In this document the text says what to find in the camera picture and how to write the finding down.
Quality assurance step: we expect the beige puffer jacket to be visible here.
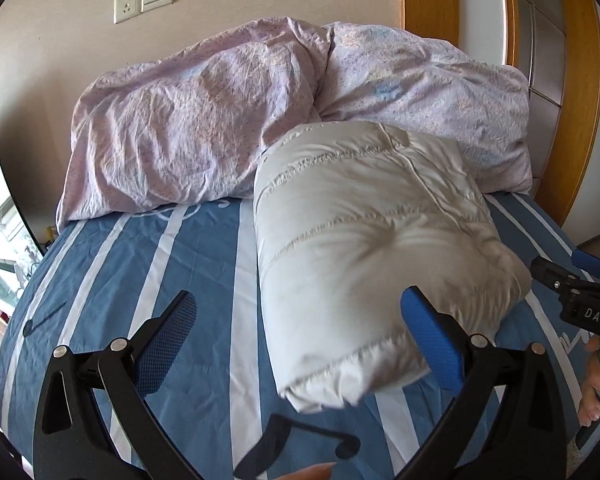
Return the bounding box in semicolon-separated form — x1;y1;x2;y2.
253;122;531;413

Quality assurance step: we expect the person's right hand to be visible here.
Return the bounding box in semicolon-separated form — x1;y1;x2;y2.
578;336;600;427

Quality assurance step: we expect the person's left hand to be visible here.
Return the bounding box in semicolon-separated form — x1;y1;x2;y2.
276;462;336;480

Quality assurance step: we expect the blue white striped bedsheet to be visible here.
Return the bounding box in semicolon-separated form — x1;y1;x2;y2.
0;193;600;479

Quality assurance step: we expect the frosted glass wardrobe door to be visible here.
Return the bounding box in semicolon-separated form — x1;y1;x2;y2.
517;0;566;195

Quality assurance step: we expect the pink floral duvet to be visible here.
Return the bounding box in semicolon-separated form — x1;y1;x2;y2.
56;18;532;228

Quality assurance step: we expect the window with black frame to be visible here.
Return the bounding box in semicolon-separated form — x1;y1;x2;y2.
0;89;46;321

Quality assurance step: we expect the white wall socket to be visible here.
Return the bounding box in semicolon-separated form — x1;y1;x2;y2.
114;0;140;24

